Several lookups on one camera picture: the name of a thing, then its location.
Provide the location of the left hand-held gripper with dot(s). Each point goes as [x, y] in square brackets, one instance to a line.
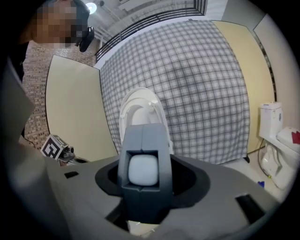
[52, 147]

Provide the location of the red paper scrap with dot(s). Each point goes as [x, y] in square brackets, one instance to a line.
[296, 137]

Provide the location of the black head-mounted camera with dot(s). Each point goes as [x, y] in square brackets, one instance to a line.
[86, 38]

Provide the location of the grey plaid curtain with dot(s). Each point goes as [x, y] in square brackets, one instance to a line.
[187, 93]

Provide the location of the white partition panel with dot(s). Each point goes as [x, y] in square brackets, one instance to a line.
[276, 51]

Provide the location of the round ceiling lamp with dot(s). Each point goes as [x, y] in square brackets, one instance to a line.
[91, 7]

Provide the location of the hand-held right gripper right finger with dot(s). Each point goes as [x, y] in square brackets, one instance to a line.
[222, 199]

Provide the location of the yellow partition panel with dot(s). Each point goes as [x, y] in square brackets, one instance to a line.
[253, 82]

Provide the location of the cream partition panel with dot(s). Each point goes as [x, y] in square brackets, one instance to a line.
[75, 105]

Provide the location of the black partition foot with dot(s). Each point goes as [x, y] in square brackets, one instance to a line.
[246, 159]

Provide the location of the black balcony railing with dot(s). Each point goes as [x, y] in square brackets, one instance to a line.
[140, 25]

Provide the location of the blue crumpled cloth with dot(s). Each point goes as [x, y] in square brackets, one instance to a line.
[261, 184]

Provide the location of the person's head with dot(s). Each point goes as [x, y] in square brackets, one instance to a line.
[56, 28]

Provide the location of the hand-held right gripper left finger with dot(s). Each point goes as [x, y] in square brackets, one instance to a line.
[77, 199]

